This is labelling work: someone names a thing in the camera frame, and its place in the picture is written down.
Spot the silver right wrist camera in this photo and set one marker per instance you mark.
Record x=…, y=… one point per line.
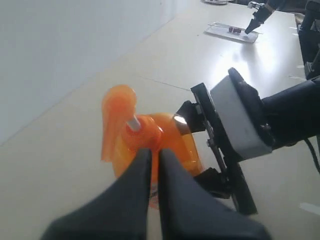
x=240, y=111

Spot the distant robot gripper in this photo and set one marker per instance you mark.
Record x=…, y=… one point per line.
x=264, y=11

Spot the distant clear tray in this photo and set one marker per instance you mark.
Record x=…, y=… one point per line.
x=231, y=33

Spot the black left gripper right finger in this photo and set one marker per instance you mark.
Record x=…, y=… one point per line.
x=188, y=212

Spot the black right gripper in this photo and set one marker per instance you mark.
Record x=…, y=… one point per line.
x=230, y=182

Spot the orange pump soap bottle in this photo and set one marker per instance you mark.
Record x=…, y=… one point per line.
x=124, y=132

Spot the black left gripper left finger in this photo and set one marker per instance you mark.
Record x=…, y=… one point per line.
x=119, y=213

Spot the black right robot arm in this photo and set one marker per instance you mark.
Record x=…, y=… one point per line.
x=292, y=114

